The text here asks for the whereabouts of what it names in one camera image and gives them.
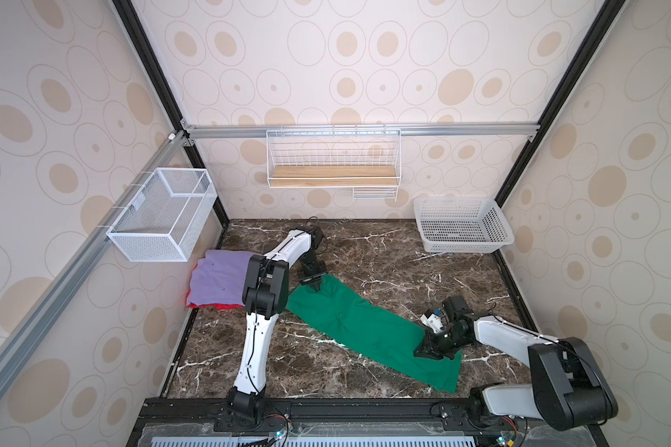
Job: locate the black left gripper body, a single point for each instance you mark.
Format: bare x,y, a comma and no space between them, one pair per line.
311,268

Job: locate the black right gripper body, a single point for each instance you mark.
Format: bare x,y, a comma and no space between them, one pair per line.
432,341

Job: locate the green t-shirt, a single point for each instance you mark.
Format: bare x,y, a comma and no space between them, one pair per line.
338,312

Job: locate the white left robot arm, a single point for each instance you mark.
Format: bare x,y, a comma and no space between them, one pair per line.
265,295

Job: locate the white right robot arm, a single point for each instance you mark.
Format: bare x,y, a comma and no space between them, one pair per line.
566,390

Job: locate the folded purple t-shirt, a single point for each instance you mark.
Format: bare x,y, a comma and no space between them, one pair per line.
229,258

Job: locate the wooden shelf board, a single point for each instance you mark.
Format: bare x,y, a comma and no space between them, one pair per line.
333,176

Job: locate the folded red t-shirt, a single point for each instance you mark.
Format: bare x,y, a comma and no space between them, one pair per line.
212,285

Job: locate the white plastic laundry basket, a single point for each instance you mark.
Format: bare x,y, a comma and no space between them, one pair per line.
461,225

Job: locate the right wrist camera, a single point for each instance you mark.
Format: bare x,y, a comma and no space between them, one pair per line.
434,321

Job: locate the white wire wall shelf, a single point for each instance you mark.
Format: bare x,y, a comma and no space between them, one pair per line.
339,151

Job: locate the white wire mesh basket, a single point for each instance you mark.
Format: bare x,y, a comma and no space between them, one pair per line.
163,220

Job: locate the horizontal aluminium back rail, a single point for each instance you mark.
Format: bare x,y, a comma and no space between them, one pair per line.
404,130

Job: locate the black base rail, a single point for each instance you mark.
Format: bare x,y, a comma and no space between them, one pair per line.
343,422

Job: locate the black left corner post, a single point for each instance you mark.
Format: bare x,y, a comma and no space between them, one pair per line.
136,32

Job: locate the black corner post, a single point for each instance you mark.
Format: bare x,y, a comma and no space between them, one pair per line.
585,53
136,32

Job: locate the aluminium left wall rail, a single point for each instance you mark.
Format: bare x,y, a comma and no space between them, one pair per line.
34,327

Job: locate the black right corner post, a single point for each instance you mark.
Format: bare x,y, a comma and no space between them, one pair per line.
585,53

